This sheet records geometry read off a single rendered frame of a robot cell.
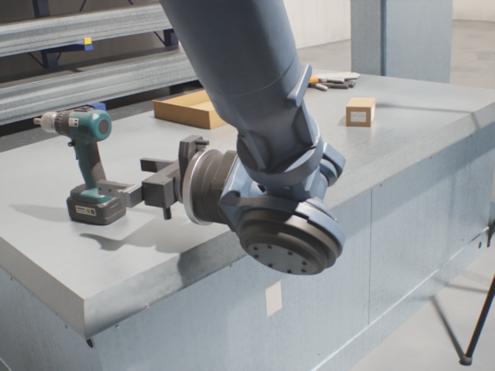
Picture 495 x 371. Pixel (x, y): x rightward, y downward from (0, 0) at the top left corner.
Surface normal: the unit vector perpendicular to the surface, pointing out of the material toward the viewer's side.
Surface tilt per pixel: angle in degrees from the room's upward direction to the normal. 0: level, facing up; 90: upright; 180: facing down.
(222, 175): 36
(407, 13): 90
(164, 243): 0
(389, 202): 90
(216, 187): 64
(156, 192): 90
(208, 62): 126
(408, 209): 90
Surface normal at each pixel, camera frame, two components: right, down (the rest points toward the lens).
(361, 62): -0.75, 0.29
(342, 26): 0.66, 0.23
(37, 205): -0.07, -0.93
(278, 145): 0.22, 0.77
